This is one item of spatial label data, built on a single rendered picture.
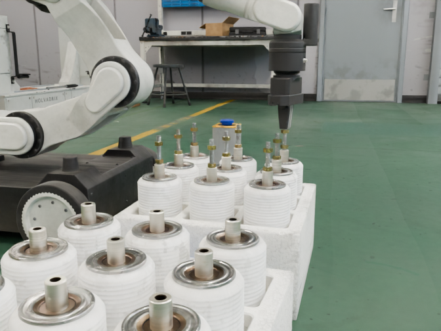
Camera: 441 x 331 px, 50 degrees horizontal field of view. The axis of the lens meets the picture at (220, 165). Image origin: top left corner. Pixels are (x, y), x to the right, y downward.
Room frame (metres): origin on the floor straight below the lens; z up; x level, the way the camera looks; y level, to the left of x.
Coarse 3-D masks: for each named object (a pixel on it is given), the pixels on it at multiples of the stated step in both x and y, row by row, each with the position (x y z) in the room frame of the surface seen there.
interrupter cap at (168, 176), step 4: (152, 172) 1.03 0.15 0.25; (168, 172) 1.03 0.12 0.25; (144, 176) 1.00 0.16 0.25; (148, 176) 1.00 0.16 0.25; (152, 176) 1.00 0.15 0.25; (168, 176) 1.00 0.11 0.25; (172, 176) 0.99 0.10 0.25; (176, 176) 0.99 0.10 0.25; (144, 180) 0.97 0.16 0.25; (148, 180) 0.96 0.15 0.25; (152, 180) 0.96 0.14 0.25; (156, 180) 0.96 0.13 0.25; (160, 180) 0.96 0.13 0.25; (164, 180) 0.96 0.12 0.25; (168, 180) 0.97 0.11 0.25
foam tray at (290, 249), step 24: (312, 192) 1.13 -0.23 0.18; (120, 216) 0.94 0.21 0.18; (144, 216) 0.94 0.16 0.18; (240, 216) 0.94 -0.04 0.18; (312, 216) 1.14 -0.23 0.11; (192, 240) 0.89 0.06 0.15; (264, 240) 0.86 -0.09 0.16; (288, 240) 0.84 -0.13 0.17; (312, 240) 1.18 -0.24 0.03; (288, 264) 0.84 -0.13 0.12
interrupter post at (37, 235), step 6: (30, 228) 0.60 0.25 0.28; (36, 228) 0.60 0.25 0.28; (42, 228) 0.60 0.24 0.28; (30, 234) 0.59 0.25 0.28; (36, 234) 0.58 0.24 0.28; (42, 234) 0.59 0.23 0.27; (30, 240) 0.59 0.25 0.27; (36, 240) 0.58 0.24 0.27; (42, 240) 0.59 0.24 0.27; (30, 246) 0.59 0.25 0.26; (36, 246) 0.58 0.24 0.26; (42, 246) 0.59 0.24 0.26; (36, 252) 0.58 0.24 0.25
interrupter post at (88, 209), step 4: (84, 204) 0.70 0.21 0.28; (88, 204) 0.71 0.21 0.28; (92, 204) 0.70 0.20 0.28; (84, 208) 0.70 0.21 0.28; (88, 208) 0.70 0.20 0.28; (92, 208) 0.70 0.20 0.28; (84, 212) 0.70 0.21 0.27; (88, 212) 0.70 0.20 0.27; (92, 212) 0.70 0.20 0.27; (84, 216) 0.70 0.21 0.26; (88, 216) 0.70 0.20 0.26; (92, 216) 0.70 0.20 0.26; (84, 220) 0.70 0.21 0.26; (88, 220) 0.70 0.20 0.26; (92, 220) 0.70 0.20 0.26; (88, 224) 0.70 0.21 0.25
